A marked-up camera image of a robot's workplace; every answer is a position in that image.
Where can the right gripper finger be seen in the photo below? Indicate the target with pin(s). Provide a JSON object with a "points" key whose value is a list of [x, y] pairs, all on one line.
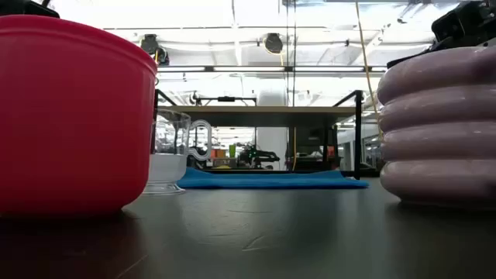
{"points": [[416, 54]]}

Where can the pink ribbed ceramic mug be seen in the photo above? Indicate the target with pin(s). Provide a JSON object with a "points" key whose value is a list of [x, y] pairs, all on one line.
{"points": [[438, 128]]}

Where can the clear plastic pitcher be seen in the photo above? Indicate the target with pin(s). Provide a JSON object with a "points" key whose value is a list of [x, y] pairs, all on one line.
{"points": [[170, 155]]}

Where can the red plastic mug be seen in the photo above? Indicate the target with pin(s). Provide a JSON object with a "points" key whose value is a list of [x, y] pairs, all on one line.
{"points": [[69, 116]]}

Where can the black background robot arm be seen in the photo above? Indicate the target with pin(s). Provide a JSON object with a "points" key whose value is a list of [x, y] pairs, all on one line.
{"points": [[257, 157]]}

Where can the wooden shelf with black legs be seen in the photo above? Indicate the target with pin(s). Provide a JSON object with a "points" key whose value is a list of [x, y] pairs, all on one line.
{"points": [[255, 115]]}

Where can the black keyboard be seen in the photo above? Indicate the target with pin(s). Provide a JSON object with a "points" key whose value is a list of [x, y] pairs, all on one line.
{"points": [[319, 141]]}

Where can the blue cloth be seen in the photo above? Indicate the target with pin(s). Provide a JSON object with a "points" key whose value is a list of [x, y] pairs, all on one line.
{"points": [[271, 180]]}

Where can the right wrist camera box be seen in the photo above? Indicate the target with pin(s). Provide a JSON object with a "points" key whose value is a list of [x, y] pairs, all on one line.
{"points": [[457, 21]]}

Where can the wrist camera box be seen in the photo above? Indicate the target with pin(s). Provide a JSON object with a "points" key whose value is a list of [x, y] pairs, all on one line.
{"points": [[35, 8], [457, 21]]}

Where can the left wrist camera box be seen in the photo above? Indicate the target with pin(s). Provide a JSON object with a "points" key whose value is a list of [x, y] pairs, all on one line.
{"points": [[35, 8]]}

